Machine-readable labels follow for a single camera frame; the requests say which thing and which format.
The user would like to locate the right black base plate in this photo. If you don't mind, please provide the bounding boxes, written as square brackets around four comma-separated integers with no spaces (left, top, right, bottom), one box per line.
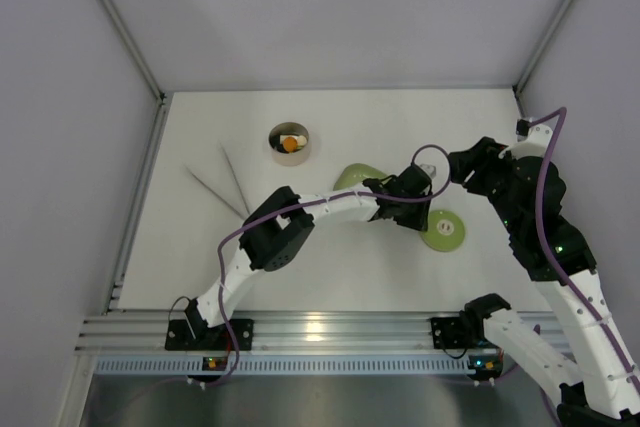
[429,316,497,350]

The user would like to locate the grey slotted cable duct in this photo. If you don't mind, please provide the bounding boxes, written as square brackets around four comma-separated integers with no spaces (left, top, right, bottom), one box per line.
[94,354,507,376]

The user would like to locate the green square bowl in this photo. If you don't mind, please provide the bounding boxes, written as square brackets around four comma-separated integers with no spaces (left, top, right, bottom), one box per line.
[333,163,387,191]

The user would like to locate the round metal tin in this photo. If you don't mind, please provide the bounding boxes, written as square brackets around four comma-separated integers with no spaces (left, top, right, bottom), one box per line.
[268,122,311,167]

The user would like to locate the aluminium mounting rail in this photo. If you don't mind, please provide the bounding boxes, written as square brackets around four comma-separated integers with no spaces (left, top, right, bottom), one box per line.
[74,310,621,354]

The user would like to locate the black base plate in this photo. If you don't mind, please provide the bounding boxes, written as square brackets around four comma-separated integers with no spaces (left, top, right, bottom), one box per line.
[429,316,497,350]
[164,319,254,352]

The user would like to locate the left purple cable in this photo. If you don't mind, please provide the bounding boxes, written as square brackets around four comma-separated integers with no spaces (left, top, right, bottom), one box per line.
[217,144,451,388]

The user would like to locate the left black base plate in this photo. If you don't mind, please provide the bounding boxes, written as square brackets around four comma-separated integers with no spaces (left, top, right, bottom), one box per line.
[164,319,254,352]

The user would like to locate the silver metal tongs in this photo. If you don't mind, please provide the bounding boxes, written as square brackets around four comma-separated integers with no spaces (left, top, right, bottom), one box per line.
[182,142,250,220]

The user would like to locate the black oval food piece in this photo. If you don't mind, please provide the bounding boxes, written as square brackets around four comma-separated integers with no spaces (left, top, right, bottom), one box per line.
[273,134,286,146]

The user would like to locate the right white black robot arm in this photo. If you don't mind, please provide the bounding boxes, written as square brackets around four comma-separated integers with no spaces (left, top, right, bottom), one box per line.
[448,129,639,426]

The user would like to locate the green round lid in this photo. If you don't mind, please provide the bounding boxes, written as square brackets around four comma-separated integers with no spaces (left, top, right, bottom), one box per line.
[420,209,466,253]

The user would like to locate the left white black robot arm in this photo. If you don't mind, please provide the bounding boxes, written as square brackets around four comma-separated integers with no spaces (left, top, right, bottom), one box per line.
[185,163,436,342]

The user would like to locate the orange round food piece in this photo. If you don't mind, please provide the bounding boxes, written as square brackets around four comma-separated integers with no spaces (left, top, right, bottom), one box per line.
[281,136,298,153]

